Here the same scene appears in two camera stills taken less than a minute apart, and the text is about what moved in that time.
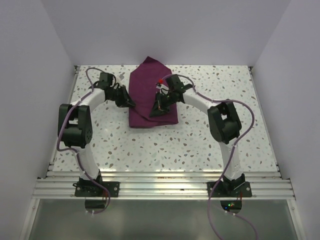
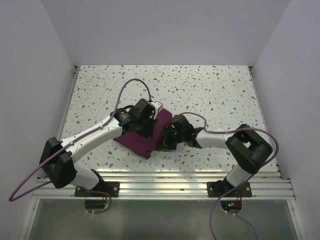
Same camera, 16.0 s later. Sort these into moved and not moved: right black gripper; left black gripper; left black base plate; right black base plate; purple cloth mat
Moved: purple cloth mat; left black gripper; right black gripper
Not moved: right black base plate; left black base plate
